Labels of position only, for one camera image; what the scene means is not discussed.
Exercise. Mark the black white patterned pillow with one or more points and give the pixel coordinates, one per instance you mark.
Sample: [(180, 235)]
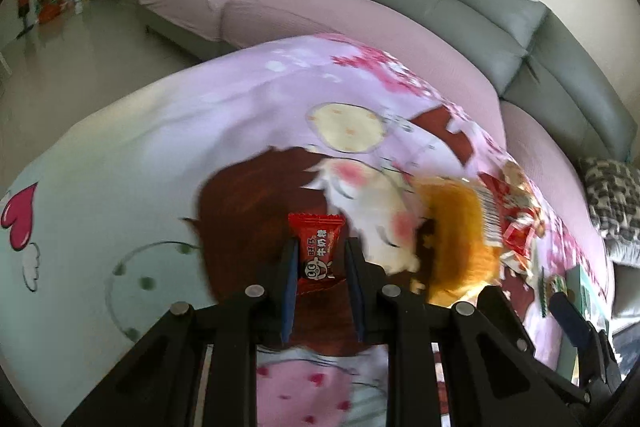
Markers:
[(615, 192)]

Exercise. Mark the red basket with greenery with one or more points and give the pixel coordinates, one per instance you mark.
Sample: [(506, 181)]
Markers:
[(55, 2)]

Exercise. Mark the printed cartoon blanket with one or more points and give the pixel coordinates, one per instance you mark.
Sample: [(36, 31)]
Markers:
[(150, 147)]

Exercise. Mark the yellow cake clear packet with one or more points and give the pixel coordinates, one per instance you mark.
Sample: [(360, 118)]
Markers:
[(455, 247)]

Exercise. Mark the small red candy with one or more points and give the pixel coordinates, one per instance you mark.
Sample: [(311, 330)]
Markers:
[(320, 252)]

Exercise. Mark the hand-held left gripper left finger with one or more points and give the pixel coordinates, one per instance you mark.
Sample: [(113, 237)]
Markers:
[(287, 297)]

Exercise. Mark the round cake green label packet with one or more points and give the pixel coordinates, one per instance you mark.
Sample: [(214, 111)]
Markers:
[(554, 287)]

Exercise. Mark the red crinkled snack packet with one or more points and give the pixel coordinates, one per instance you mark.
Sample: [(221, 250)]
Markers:
[(515, 227)]

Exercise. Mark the pink sofa seat cover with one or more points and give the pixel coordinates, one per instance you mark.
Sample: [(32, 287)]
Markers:
[(325, 12)]

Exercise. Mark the grey leather sofa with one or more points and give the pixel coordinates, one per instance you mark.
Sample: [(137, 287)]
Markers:
[(450, 7)]

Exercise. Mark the teal rimmed white tray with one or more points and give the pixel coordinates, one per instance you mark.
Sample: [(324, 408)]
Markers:
[(587, 289)]

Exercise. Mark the plain grey pillow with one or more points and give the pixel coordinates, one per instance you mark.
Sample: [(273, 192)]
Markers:
[(625, 249)]

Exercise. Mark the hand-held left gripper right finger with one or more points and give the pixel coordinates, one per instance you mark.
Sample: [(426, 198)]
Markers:
[(356, 292)]

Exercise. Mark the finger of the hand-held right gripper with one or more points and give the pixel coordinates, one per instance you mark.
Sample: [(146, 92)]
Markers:
[(570, 319)]

